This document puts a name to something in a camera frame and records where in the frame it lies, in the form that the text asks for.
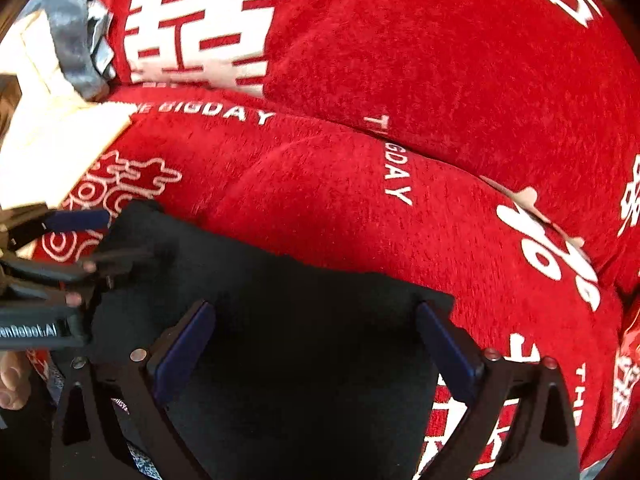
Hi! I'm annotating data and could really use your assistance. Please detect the black pants with grey lining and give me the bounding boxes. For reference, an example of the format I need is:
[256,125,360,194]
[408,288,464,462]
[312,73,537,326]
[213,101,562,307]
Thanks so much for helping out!
[52,200,456,480]

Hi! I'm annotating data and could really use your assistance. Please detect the grey cloth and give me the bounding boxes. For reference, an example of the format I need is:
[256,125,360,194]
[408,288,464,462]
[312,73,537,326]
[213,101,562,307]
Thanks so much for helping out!
[20,0,118,101]

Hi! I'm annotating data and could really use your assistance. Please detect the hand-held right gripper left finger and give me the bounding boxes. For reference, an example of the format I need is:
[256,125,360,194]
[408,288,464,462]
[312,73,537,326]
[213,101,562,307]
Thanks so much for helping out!
[50,299,218,480]

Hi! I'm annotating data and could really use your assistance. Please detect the person's left hand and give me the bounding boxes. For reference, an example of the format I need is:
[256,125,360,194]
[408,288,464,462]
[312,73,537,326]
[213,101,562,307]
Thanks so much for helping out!
[0,351,32,412]

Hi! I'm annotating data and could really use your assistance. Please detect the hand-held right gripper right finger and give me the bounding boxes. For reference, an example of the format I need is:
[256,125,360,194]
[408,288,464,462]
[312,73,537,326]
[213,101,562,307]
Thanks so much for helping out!
[415,301,581,480]

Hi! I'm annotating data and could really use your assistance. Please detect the red printed pillow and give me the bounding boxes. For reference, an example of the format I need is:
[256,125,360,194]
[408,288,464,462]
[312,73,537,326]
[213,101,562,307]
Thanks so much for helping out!
[611,300,640,428]

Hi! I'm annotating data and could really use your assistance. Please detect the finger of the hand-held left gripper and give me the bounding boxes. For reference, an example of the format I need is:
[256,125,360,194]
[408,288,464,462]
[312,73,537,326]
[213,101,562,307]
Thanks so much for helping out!
[4,209,112,247]
[0,246,162,284]

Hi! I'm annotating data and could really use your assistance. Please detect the red bedding with white characters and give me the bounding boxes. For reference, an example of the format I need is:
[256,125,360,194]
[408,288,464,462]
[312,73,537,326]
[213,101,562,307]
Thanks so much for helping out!
[27,0,640,480]

